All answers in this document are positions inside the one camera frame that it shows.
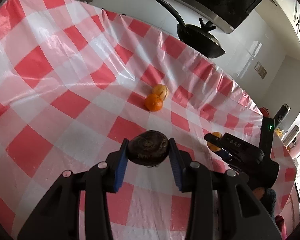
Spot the yellow striped melon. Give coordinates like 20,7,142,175
207,132,223,152
152,84,169,101

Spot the dark wrinkled fruit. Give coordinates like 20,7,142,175
126,130,168,167

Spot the medium orange mandarin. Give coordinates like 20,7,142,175
145,94,163,112

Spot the person right hand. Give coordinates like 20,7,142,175
253,187,276,218

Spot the black thermos bottle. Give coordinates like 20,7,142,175
274,103,290,129

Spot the black frying pan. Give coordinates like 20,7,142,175
156,0,225,59

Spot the red white checkered tablecloth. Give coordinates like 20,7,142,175
0,0,298,240

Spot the wall power socket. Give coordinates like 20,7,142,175
254,62,267,79

